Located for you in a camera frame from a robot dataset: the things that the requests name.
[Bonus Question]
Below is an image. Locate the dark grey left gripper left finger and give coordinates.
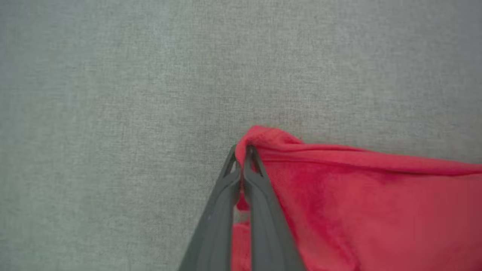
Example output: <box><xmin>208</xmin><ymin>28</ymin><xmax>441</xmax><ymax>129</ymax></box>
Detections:
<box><xmin>179</xmin><ymin>145</ymin><xmax>241</xmax><ymax>271</ymax></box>

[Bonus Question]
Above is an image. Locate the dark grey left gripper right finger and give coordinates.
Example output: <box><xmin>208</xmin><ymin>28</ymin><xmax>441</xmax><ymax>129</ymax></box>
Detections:
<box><xmin>243</xmin><ymin>145</ymin><xmax>305</xmax><ymax>271</ymax></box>

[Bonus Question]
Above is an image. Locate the red white basketball jersey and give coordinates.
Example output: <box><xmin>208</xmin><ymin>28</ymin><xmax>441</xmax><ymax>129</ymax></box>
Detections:
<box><xmin>230</xmin><ymin>125</ymin><xmax>482</xmax><ymax>271</ymax></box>

